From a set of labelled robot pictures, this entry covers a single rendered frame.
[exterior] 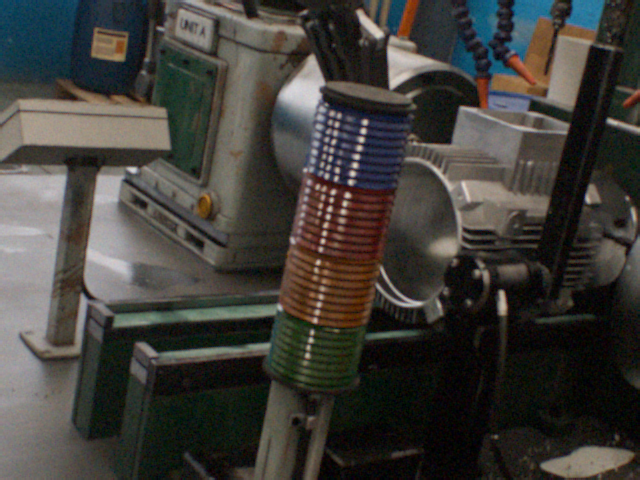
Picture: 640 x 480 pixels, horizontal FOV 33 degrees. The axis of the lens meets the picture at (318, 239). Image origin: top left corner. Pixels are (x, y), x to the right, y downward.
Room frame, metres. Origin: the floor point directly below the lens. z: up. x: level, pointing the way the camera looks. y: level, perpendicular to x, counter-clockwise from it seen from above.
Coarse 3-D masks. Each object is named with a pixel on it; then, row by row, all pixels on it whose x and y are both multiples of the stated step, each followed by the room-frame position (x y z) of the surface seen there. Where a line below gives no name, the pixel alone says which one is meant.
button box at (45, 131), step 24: (0, 120) 1.10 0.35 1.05; (24, 120) 1.06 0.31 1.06; (48, 120) 1.08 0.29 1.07; (72, 120) 1.09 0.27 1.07; (96, 120) 1.11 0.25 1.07; (120, 120) 1.13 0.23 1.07; (144, 120) 1.15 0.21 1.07; (0, 144) 1.09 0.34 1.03; (24, 144) 1.05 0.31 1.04; (48, 144) 1.06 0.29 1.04; (72, 144) 1.08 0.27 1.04; (96, 144) 1.10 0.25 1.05; (120, 144) 1.12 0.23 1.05; (144, 144) 1.13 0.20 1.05; (168, 144) 1.15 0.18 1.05
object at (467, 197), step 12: (456, 192) 1.06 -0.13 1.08; (468, 192) 1.05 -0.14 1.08; (480, 192) 1.06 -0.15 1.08; (588, 192) 1.16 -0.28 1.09; (456, 204) 1.06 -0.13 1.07; (468, 204) 1.05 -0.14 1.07; (480, 204) 1.06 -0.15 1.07; (588, 204) 1.15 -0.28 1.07; (432, 300) 1.06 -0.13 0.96; (444, 300) 1.06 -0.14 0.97; (432, 312) 1.06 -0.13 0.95; (444, 312) 1.05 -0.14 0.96
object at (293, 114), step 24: (312, 72) 1.44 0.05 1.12; (408, 72) 1.36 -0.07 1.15; (432, 72) 1.38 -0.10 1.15; (456, 72) 1.41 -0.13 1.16; (288, 96) 1.44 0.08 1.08; (312, 96) 1.41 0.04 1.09; (408, 96) 1.36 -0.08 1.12; (432, 96) 1.38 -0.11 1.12; (456, 96) 1.41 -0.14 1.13; (288, 120) 1.42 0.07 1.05; (312, 120) 1.39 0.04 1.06; (432, 120) 1.39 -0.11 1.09; (456, 120) 1.41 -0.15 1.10; (288, 144) 1.42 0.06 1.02; (288, 168) 1.43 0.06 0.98
